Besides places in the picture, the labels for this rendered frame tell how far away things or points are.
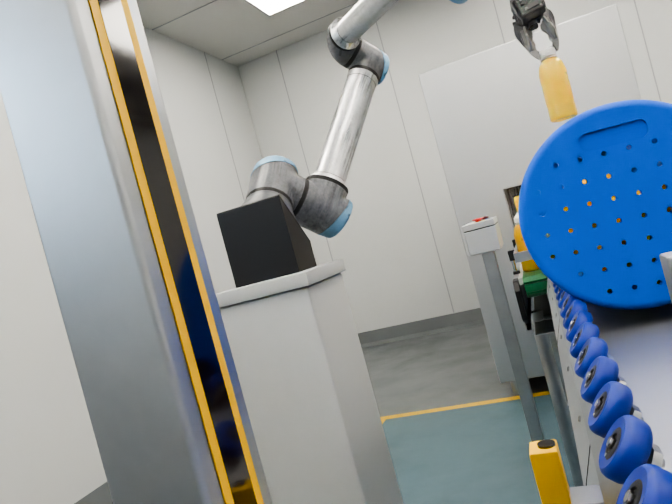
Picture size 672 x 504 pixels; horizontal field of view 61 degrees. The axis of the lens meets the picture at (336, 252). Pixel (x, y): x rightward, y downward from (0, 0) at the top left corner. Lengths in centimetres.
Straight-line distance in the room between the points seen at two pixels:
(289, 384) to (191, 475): 134
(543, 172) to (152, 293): 66
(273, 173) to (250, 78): 505
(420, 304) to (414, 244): 64
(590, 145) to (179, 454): 70
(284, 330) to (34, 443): 219
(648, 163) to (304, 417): 113
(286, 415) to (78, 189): 141
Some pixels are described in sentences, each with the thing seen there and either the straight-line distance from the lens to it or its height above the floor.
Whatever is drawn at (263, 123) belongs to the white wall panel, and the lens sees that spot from 670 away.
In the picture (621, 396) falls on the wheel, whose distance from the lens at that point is 50.
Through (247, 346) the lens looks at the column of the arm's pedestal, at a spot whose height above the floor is 93.
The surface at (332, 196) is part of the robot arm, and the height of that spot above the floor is 130.
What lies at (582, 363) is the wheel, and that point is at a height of 96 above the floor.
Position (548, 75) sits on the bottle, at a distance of 159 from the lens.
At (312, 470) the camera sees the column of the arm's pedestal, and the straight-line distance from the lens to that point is 172.
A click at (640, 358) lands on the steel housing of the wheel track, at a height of 93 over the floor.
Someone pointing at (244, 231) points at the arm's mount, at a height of 125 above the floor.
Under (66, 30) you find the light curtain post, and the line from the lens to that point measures 33.
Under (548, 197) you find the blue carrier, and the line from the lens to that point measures 86.
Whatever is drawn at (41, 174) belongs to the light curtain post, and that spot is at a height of 122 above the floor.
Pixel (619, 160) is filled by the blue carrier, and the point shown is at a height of 116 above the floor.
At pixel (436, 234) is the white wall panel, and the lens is 607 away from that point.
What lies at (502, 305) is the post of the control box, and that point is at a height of 81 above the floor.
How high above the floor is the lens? 114
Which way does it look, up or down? 1 degrees down
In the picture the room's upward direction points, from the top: 15 degrees counter-clockwise
